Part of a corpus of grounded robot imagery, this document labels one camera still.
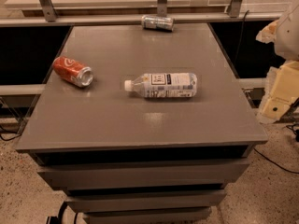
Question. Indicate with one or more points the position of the metal guard rail frame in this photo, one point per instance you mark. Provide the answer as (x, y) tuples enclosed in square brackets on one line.
[(26, 13)]

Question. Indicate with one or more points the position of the grey drawer cabinet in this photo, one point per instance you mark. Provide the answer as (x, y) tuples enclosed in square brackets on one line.
[(123, 159)]

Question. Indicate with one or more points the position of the red cola can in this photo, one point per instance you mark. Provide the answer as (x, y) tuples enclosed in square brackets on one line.
[(73, 71)]

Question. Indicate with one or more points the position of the clear plastic water bottle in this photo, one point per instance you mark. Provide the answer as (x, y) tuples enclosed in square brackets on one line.
[(163, 85)]

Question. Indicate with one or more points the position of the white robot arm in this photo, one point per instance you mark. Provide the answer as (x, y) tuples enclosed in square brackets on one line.
[(281, 89)]

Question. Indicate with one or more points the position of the silver blue redbull can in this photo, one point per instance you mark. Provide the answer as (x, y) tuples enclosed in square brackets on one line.
[(157, 23)]

